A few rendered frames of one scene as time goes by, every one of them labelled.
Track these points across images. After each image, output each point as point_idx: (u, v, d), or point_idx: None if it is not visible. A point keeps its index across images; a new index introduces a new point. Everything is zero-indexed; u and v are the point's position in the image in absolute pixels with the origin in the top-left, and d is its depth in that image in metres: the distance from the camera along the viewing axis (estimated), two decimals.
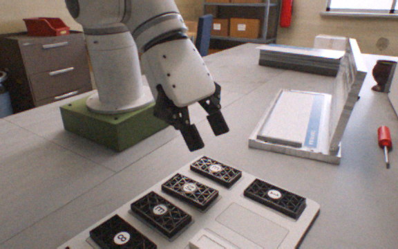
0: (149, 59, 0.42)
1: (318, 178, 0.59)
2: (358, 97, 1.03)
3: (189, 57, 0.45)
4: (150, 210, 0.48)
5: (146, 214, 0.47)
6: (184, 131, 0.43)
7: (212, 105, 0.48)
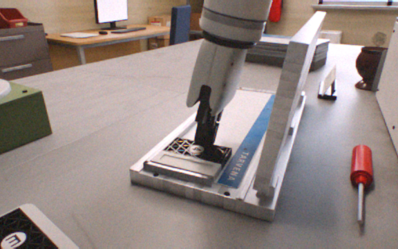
0: (216, 57, 0.36)
1: None
2: (334, 98, 0.73)
3: (242, 64, 0.41)
4: None
5: None
6: (204, 128, 0.44)
7: None
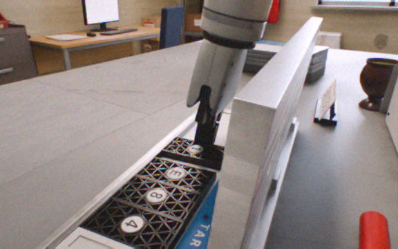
0: (216, 57, 0.36)
1: None
2: (334, 124, 0.59)
3: (242, 65, 0.41)
4: (163, 176, 0.38)
5: (161, 180, 0.37)
6: (204, 128, 0.44)
7: None
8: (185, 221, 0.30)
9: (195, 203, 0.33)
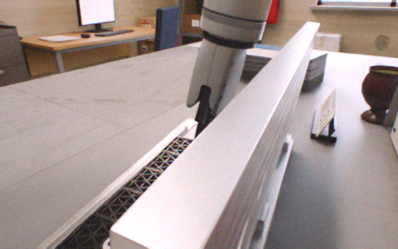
0: (216, 57, 0.36)
1: None
2: (334, 140, 0.53)
3: (242, 65, 0.41)
4: None
5: None
6: (204, 128, 0.44)
7: None
8: None
9: None
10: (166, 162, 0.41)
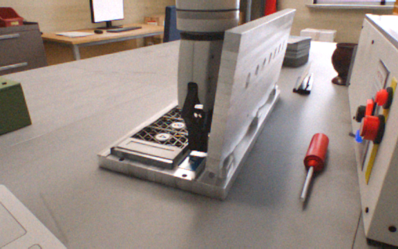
0: (195, 52, 0.36)
1: (171, 232, 0.33)
2: (308, 93, 0.76)
3: None
4: (181, 117, 0.55)
5: (180, 119, 0.54)
6: (195, 133, 0.42)
7: None
8: None
9: None
10: None
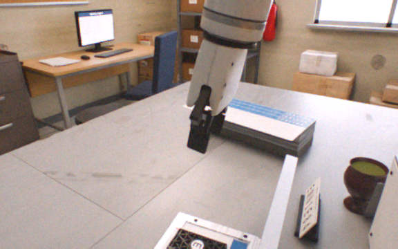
0: (216, 57, 0.36)
1: None
2: (316, 241, 0.57)
3: (242, 65, 0.41)
4: None
5: None
6: (197, 134, 0.42)
7: None
8: None
9: None
10: None
